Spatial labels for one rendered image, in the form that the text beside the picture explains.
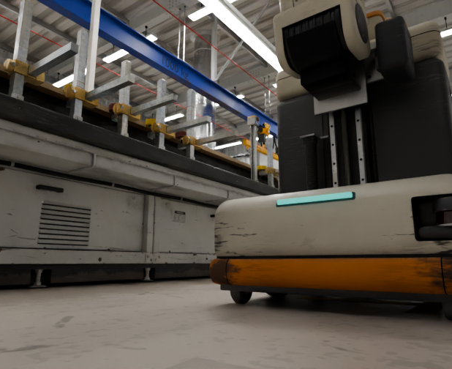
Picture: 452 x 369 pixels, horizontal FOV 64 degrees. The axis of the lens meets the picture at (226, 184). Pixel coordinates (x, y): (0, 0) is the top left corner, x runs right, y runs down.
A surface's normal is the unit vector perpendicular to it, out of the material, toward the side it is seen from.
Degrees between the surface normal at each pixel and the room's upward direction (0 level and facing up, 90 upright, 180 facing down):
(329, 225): 90
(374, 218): 90
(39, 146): 90
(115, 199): 90
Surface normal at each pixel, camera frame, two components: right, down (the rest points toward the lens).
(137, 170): 0.81, -0.12
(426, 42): -0.59, -0.17
